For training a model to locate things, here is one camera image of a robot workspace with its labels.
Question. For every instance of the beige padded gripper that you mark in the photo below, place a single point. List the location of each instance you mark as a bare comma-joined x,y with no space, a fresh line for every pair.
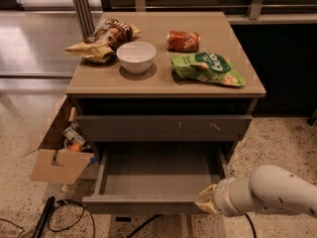
222,196

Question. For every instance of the drawer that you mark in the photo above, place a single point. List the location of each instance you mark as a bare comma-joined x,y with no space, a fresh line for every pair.
164,128
155,178

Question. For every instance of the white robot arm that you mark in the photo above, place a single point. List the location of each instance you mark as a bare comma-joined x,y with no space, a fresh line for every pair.
267,190

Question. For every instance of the grey drawer cabinet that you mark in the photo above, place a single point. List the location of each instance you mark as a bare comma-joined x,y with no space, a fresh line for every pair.
111,90

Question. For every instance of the green chip bag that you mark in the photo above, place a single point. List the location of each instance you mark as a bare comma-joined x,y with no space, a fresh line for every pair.
208,68

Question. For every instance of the orange ball in box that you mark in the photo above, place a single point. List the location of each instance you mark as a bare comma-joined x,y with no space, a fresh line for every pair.
76,147

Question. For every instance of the can in box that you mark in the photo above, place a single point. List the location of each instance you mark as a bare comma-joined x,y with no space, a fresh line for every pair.
73,136

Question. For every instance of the open cardboard box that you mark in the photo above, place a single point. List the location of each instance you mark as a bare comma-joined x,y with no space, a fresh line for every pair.
55,162

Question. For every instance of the black bar on floor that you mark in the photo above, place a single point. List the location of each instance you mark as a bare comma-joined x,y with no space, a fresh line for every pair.
44,218

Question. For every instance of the white bowl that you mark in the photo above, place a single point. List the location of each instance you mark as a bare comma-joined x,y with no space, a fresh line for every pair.
136,57

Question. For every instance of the orange soda can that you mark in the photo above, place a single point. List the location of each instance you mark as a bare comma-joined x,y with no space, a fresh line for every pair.
182,41

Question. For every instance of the brown chip bag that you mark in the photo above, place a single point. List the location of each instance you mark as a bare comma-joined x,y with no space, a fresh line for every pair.
102,46

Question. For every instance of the metal railing frame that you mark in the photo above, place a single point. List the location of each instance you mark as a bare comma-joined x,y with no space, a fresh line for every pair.
238,12

